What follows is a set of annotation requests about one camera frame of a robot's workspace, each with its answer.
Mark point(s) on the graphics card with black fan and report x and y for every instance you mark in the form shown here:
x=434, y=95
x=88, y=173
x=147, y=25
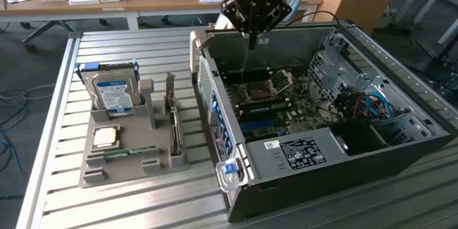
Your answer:
x=174, y=132

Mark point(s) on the blue expansion slot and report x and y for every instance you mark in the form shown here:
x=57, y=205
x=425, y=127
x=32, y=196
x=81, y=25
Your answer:
x=255, y=125

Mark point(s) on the silver perforated disk bay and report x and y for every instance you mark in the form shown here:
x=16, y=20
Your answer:
x=323, y=78

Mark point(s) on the black open PC case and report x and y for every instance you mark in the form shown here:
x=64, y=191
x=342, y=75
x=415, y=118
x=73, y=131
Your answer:
x=322, y=186

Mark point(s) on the CPU socket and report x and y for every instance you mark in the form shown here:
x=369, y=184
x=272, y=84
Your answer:
x=258, y=92

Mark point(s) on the black expansion slot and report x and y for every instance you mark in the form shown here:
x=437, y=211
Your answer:
x=264, y=132

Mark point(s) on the grey power supply unit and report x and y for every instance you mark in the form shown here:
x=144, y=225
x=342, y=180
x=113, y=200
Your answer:
x=264, y=159

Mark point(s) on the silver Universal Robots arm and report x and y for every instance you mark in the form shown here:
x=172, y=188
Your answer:
x=296, y=3

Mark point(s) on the metal socket cover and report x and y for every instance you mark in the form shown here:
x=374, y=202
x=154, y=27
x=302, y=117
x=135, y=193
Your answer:
x=270, y=85

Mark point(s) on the grey plastic parts rack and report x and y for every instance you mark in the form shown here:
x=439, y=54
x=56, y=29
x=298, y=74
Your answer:
x=143, y=137

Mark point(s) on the green motherboard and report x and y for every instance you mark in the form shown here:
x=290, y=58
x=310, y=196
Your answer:
x=303, y=116

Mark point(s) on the silver angled disk bay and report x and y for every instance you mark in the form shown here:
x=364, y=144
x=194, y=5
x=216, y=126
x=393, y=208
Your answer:
x=407, y=127

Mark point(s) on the blue case latch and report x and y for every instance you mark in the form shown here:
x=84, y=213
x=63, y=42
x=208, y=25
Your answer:
x=228, y=168

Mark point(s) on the green RAM stick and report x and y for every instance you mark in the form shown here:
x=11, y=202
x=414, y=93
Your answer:
x=121, y=153

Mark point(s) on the hard disk in blue caddy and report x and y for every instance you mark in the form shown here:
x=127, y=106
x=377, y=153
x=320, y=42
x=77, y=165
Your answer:
x=111, y=92

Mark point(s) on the silver CPU chip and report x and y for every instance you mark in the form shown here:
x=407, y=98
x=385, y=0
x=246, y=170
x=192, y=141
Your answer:
x=105, y=136

